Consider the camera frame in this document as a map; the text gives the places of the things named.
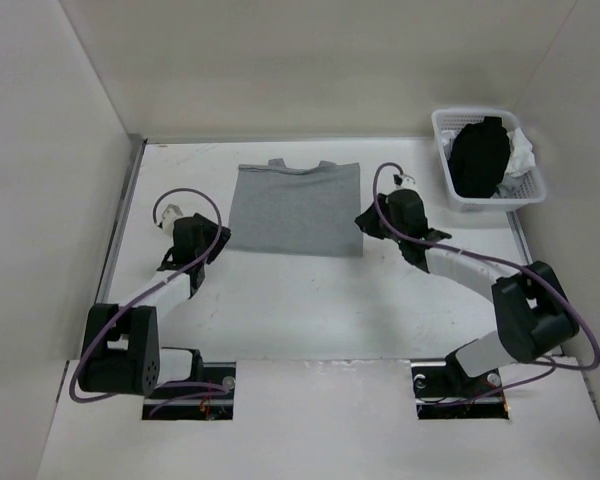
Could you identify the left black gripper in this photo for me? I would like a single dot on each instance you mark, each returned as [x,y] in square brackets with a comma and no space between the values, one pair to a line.
[212,232]

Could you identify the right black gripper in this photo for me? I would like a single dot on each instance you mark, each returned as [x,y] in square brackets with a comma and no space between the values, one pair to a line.
[368,223]

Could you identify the grey tank top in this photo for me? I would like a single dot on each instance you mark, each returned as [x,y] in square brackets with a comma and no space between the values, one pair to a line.
[309,212]

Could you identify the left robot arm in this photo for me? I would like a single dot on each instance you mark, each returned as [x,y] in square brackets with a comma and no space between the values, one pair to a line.
[122,352]

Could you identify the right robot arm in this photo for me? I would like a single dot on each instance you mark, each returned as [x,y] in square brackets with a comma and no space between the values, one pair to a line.
[530,318]

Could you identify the black tank top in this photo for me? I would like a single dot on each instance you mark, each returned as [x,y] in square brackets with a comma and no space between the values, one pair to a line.
[479,157]

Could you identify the white tank top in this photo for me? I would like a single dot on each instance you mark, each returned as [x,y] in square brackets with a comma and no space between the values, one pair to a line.
[521,161]

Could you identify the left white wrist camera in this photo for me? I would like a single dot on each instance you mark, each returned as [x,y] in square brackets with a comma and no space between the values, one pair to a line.
[167,219]

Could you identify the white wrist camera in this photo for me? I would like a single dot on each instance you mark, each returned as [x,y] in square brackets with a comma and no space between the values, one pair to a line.
[167,219]
[404,181]

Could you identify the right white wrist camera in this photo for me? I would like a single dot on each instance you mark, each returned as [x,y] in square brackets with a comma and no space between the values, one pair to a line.
[404,181]

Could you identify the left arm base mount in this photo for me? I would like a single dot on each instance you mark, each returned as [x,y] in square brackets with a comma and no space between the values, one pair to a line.
[191,389]

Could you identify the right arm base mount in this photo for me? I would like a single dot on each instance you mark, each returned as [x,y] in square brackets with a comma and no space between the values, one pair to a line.
[438,398]

